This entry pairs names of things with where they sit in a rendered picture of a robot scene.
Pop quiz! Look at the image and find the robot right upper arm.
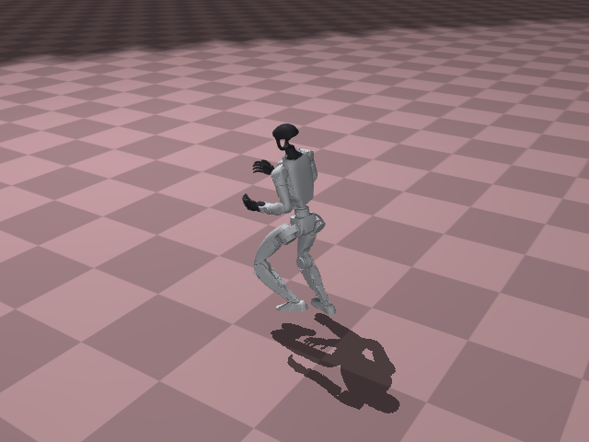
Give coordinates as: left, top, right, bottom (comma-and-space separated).
300, 148, 318, 182

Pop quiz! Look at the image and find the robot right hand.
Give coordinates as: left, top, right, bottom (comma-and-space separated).
252, 159, 274, 175

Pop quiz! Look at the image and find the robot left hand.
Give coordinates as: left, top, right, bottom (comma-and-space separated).
242, 193, 265, 212

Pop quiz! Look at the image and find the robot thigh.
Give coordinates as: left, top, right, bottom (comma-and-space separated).
254, 224, 300, 270
296, 213, 326, 270

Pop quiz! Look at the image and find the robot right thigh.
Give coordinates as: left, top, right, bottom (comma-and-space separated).
296, 213, 326, 270

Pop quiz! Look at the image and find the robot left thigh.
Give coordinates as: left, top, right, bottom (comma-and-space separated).
254, 224, 300, 270

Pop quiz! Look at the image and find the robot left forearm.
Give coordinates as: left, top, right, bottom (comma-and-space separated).
258, 202, 284, 215

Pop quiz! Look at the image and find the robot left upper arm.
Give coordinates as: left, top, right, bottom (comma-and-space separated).
271, 164, 294, 214

